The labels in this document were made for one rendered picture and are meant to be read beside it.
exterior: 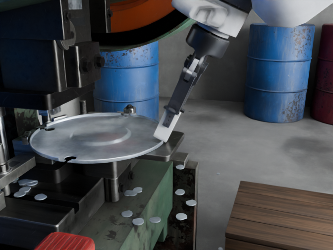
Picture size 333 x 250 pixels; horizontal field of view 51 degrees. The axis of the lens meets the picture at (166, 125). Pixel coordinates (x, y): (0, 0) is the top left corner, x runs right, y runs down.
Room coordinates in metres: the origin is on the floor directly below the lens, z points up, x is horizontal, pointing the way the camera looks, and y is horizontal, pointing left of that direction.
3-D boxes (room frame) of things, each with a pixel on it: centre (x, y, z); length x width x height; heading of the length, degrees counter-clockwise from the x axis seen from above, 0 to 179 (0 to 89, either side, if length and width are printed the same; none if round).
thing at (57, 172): (0.75, 0.27, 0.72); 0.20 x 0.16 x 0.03; 165
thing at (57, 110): (0.74, 0.26, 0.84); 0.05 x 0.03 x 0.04; 165
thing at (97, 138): (0.71, 0.14, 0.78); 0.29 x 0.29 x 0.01
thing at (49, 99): (0.74, 0.27, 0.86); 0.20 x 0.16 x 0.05; 165
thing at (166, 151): (0.70, 0.10, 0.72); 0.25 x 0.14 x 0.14; 75
